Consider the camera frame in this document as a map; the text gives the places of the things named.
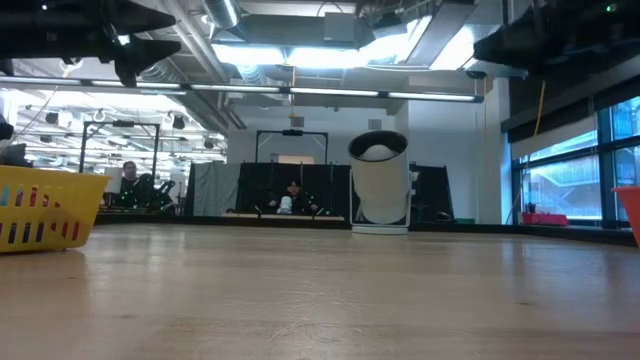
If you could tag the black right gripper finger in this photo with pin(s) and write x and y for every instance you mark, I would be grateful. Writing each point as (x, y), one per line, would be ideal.
(510, 45)

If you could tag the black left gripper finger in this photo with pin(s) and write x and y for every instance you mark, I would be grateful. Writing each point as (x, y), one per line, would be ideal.
(142, 19)
(145, 52)

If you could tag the yellow plastic basket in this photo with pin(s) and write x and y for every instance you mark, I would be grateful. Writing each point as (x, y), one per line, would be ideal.
(50, 210)

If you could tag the orange plastic basket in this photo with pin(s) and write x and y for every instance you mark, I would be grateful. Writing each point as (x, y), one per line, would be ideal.
(631, 210)

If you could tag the background black robot arm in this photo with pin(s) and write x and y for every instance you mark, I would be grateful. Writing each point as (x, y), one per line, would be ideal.
(150, 195)

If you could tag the black monitor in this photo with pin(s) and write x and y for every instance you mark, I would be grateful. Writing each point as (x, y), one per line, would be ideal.
(12, 155)

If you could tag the grey fabric partition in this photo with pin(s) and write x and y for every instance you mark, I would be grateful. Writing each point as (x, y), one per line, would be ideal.
(212, 182)

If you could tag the grey ceiling box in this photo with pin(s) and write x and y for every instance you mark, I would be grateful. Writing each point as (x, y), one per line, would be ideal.
(339, 27)

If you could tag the black fabric partition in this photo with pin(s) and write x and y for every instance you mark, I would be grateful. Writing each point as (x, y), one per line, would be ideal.
(260, 185)

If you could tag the red bin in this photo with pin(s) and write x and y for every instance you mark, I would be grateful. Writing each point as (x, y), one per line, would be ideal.
(545, 219)

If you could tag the ceiling light strip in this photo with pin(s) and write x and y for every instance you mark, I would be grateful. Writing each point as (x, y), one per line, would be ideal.
(330, 92)

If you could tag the white cylindrical device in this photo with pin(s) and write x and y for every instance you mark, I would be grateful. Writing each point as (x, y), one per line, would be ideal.
(285, 205)

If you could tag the black ceiling dome camera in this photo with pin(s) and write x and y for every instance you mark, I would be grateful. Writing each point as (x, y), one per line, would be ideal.
(476, 74)

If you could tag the black rig frame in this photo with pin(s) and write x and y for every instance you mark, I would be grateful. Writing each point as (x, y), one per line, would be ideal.
(122, 123)

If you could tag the silver round air duct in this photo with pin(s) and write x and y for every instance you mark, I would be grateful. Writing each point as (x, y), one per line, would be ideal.
(222, 12)

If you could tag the black partition frame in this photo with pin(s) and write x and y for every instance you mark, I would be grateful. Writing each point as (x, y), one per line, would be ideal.
(292, 132)

